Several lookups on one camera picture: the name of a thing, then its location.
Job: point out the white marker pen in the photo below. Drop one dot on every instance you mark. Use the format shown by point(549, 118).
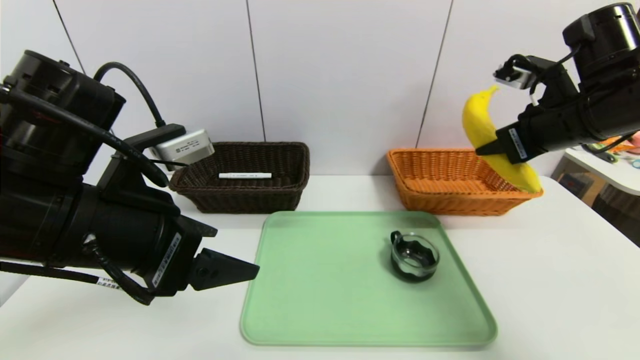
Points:
point(245, 175)

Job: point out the green plastic tray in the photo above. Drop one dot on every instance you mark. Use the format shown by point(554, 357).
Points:
point(325, 300)

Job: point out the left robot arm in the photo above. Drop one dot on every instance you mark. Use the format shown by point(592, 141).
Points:
point(45, 150)

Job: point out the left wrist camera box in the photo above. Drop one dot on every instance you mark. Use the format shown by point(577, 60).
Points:
point(182, 149)

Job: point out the dark brown wicker basket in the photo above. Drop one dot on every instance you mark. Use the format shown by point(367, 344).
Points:
point(280, 200)

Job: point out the yellow banana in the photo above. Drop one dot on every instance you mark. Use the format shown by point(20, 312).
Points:
point(477, 120)

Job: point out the white side table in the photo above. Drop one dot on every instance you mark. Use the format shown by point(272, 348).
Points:
point(615, 175)

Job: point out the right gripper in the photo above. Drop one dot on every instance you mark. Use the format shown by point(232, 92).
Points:
point(515, 144)

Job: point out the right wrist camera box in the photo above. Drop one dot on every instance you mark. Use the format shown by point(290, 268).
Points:
point(515, 77)

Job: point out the orange wicker basket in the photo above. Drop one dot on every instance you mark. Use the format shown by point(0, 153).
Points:
point(450, 205)

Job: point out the glass cup with black holder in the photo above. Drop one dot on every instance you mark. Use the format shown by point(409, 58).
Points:
point(414, 273)

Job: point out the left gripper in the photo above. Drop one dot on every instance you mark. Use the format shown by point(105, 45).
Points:
point(172, 260)

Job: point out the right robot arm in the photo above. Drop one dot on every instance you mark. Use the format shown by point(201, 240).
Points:
point(610, 45)

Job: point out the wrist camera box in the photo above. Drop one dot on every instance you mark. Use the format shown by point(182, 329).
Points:
point(182, 149)
point(515, 77)

